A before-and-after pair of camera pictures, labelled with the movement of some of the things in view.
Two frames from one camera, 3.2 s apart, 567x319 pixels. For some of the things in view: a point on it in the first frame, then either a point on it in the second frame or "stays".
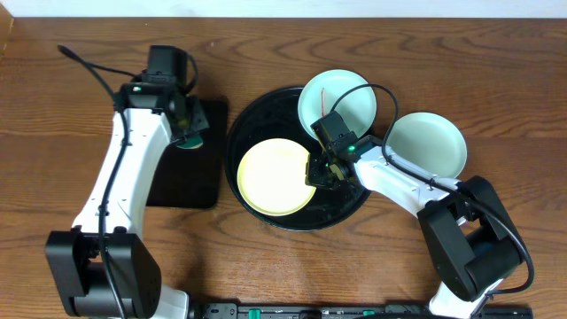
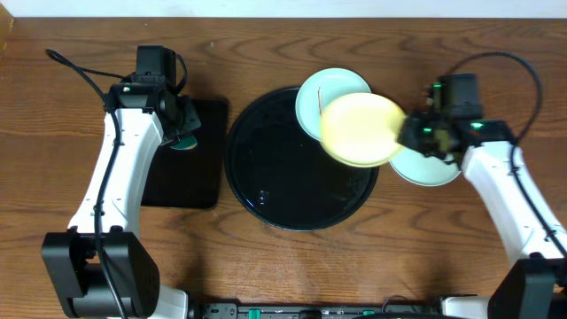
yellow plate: [272, 177] → [360, 129]
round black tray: [275, 115] stays
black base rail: [217, 310] stays
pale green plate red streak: [321, 90] stays
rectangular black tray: [193, 178] stays
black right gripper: [314, 178] → [408, 136]
